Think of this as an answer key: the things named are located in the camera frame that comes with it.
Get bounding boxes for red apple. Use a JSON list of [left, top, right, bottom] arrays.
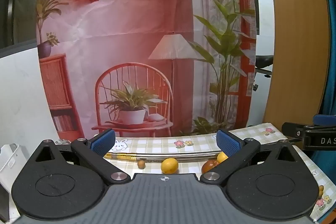
[[201, 160, 220, 174]]

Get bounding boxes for wooden door panel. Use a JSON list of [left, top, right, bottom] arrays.
[[263, 0, 332, 132]]

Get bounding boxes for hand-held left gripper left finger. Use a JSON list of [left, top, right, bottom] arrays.
[[26, 129, 131, 186]]

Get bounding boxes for black office chair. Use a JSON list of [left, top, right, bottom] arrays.
[[252, 55, 274, 91]]

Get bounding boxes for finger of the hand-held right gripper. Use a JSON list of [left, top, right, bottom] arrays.
[[282, 122, 306, 144], [313, 114, 336, 127]]

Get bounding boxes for dark window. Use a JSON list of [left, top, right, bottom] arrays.
[[0, 0, 44, 58]]

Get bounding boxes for checked bunny print tablecloth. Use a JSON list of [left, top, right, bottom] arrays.
[[104, 123, 336, 223]]

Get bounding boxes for teal curtain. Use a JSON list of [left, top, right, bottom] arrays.
[[314, 0, 336, 184]]

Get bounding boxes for printed room scene wall poster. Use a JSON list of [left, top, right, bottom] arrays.
[[35, 0, 260, 138]]

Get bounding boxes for telescopic metal fruit picker pole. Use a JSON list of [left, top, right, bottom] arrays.
[[105, 150, 224, 162]]

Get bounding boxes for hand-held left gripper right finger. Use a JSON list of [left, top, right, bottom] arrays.
[[200, 130, 305, 186]]

